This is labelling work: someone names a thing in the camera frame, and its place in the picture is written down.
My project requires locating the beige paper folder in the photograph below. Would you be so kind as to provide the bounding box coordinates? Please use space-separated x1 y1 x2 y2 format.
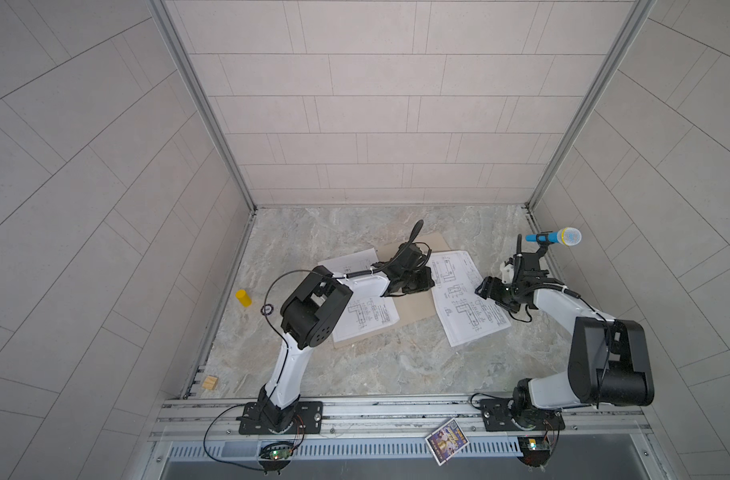
333 232 450 349

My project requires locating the drawing paper sheet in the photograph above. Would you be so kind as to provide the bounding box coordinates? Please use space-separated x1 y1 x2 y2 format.
429 251 511 347
321 248 400 345

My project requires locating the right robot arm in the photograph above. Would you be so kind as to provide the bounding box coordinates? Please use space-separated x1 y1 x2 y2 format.
475 252 655 430

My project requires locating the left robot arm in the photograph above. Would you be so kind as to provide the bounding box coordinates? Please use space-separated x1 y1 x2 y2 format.
243 221 434 433

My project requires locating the blue yellow microphone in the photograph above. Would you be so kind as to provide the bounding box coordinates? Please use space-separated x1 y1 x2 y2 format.
526 227 582 247

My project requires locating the yellow cylinder block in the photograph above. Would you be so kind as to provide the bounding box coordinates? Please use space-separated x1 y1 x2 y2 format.
235 289 252 308

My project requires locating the colourful card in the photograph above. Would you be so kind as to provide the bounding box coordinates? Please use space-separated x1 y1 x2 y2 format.
425 419 469 466

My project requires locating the right circuit board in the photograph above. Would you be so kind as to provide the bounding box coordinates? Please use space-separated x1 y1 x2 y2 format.
517 437 552 467

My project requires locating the left green circuit board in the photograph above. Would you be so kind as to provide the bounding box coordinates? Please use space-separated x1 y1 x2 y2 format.
259 441 295 461

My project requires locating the small wooden block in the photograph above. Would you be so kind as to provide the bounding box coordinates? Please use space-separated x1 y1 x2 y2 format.
201 375 219 391

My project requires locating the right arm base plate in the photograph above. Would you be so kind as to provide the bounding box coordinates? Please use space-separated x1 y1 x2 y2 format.
477 398 565 432

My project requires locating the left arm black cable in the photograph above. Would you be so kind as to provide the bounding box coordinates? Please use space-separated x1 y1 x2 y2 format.
260 268 318 343

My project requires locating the aluminium rail frame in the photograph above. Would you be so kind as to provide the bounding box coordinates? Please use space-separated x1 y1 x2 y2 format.
148 394 652 441

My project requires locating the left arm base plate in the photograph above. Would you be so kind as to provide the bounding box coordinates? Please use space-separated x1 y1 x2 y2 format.
239 401 324 435

